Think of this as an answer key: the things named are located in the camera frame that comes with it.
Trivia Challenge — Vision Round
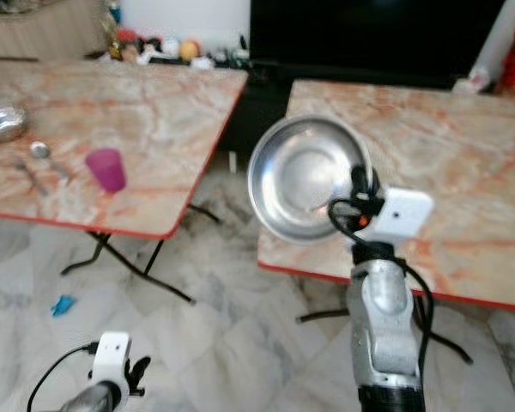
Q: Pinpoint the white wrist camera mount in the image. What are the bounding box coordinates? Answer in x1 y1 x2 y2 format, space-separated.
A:
350 188 435 248
90 332 131 396

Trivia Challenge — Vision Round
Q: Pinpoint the wooden cabinet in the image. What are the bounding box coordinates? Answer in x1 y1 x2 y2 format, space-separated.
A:
0 0 121 63

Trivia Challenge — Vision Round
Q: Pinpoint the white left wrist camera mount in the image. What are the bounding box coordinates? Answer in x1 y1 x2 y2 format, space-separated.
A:
90 332 131 396

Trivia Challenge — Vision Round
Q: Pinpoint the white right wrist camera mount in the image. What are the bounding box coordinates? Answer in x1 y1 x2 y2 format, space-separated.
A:
350 188 435 248

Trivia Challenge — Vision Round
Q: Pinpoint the steel spoon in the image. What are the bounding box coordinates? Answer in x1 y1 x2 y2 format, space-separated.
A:
30 142 74 181

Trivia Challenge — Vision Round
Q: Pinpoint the red capped figurine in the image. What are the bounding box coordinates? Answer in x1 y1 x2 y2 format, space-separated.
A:
116 28 140 63

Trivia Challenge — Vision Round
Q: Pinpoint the steel fork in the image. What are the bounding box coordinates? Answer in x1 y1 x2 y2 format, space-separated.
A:
15 159 48 197

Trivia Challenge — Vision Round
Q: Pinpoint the round steel plate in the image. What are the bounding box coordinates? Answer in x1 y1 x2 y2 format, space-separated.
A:
247 114 374 245

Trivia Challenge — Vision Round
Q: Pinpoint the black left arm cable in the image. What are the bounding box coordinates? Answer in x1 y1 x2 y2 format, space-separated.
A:
26 342 101 412

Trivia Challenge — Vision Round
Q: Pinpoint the purple plastic cup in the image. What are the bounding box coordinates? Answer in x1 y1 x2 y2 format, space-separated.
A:
85 148 127 194

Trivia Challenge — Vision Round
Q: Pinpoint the small blue scrap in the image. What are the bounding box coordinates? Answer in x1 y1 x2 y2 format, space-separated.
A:
51 294 78 317

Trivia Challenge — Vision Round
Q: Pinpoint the orange round figurine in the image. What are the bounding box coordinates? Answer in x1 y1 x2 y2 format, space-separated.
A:
179 39 201 61

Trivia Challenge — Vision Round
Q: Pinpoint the small steel bowl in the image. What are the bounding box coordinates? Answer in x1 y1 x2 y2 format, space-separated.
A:
0 105 28 142

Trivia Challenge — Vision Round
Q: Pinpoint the black television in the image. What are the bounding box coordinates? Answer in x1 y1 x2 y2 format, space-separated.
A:
249 0 507 87

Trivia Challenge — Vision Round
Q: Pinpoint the orange marble folding table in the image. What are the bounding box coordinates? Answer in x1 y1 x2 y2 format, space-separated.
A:
257 80 515 366
0 60 248 306

